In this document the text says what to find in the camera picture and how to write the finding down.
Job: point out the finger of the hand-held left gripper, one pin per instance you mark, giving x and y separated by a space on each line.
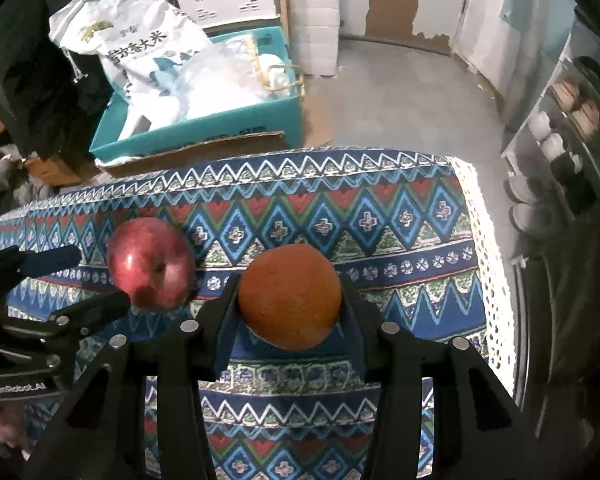
50 257
97 310

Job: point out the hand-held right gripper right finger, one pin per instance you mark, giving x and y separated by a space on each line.
356 342

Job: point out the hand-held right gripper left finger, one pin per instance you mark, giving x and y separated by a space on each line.
225 332

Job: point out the red apple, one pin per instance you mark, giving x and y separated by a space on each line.
150 260

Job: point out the orange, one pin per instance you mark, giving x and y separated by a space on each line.
290 295

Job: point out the person's left hand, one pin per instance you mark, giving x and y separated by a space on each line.
0 430

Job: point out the grey garment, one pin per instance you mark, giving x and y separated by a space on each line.
10 175

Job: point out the blue patterned tablecloth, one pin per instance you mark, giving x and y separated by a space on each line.
380 220

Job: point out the dark hanging clothes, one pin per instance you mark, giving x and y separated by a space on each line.
30 85

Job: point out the flat brown cardboard sheet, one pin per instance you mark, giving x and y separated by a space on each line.
190 152

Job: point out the teal cardboard box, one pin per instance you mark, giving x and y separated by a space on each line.
230 127

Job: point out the white rice bag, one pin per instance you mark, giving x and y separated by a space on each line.
145 45

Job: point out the clear plastic bag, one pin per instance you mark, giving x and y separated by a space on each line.
220 85

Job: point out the beige woven basket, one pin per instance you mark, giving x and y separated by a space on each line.
295 82

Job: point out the black shoe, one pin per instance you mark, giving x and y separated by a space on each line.
572 180

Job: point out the white shoe rack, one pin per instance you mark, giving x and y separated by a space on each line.
525 130

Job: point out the white shoe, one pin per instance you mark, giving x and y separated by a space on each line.
552 146
540 126

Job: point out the white stacked boxes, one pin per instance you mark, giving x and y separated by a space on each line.
312 25

